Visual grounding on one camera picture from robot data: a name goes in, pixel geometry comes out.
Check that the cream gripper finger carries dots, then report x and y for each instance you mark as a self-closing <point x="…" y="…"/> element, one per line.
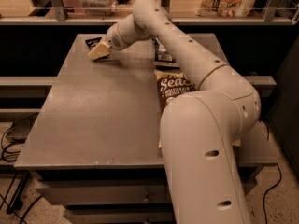
<point x="100" y="50"/>

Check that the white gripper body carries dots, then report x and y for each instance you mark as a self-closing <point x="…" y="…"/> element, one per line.
<point x="114" y="42"/>

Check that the black rxbar chocolate bar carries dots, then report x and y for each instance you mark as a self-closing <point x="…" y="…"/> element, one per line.
<point x="91" y="43"/>

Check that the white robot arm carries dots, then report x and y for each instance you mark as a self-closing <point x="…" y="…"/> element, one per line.
<point x="205" y="186"/>

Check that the clear plastic container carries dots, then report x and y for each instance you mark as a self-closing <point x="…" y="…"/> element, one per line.
<point x="97" y="7"/>

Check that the blue chip bag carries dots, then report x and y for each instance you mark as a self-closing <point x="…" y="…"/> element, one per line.
<point x="162" y="56"/>

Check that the sea salt tortilla chips bag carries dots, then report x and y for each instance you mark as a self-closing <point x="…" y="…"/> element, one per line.
<point x="173" y="86"/>

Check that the metal shelf rack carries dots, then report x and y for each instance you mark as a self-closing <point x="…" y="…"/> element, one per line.
<point x="180" y="11"/>

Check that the grey table with drawers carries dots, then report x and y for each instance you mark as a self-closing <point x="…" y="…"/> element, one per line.
<point x="94" y="146"/>

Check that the black power adapter box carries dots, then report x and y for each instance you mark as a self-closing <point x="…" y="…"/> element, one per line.
<point x="18" y="132"/>

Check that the printed snack bag on shelf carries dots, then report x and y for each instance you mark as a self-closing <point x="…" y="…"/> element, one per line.
<point x="225" y="8"/>

